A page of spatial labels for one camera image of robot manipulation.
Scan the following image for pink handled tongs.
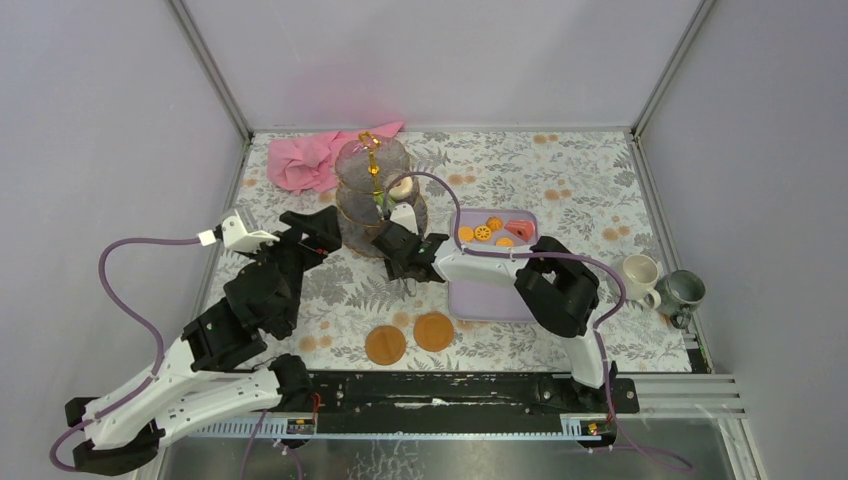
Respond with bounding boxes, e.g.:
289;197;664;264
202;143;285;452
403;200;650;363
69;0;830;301
403;279;418;298

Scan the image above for white glazed donut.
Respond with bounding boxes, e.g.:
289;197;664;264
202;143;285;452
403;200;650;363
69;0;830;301
388;177;414;202

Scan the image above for three-tier glass cake stand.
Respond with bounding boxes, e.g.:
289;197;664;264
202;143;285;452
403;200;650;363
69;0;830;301
335;134;412;259

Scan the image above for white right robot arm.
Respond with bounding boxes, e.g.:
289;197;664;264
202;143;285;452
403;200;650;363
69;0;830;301
371;222;614;412

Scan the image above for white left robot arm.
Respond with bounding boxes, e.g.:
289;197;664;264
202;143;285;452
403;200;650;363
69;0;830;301
65;206;342;476

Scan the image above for pink cloth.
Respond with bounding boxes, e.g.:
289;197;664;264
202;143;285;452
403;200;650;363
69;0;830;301
266;130;365;194

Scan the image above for right wooden coaster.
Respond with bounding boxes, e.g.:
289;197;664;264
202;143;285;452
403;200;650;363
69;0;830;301
413;312;455;352

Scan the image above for wooden coaster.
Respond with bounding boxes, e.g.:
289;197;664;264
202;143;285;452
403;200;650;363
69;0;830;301
413;312;455;352
365;325;407;366

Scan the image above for yellow jam-dot cookie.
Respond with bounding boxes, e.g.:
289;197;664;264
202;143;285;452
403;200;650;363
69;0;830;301
473;225;493;242

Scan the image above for lilac plastic tray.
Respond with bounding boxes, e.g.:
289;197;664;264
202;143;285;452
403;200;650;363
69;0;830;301
448;208;539;323

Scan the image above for left wooden coaster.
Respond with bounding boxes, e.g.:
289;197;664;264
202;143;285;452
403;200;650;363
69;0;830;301
365;325;407;366

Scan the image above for orange swirl cookie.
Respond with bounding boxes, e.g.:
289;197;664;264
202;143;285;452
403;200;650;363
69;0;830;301
486;216;504;232

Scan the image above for pink cake slice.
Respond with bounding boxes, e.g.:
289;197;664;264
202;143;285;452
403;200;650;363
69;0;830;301
504;219;537;245

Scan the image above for white ceramic mug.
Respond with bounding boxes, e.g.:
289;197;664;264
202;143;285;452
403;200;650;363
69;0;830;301
620;254;661;310

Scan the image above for grey ceramic mug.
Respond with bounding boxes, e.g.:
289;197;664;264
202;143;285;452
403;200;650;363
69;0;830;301
656;270;706;330

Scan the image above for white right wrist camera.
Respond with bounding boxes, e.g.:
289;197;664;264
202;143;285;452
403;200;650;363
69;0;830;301
389;202;419;235

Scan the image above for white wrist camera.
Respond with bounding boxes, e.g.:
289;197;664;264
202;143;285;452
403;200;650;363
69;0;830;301
196;206;280;255
389;202;419;235

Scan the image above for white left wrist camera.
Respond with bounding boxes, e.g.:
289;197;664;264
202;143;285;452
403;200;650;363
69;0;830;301
196;206;280;255

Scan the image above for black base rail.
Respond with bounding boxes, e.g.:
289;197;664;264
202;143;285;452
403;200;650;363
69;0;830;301
272;371;640;436

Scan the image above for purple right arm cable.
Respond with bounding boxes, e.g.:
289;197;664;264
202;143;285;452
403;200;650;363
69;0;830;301
380;172;697;475

